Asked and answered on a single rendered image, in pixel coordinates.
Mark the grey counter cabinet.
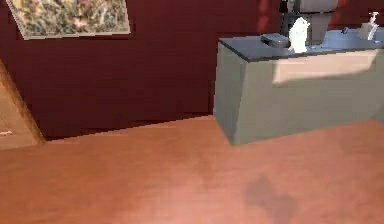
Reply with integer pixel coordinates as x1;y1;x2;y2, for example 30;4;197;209
213;27;384;146

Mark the dark grey flat dish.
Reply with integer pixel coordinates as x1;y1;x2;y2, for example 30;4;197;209
260;32;292;49

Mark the silver sink faucet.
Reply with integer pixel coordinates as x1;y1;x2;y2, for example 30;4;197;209
358;11;381;42

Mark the framed floral wall picture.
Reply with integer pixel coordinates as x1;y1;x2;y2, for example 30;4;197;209
5;0;131;41

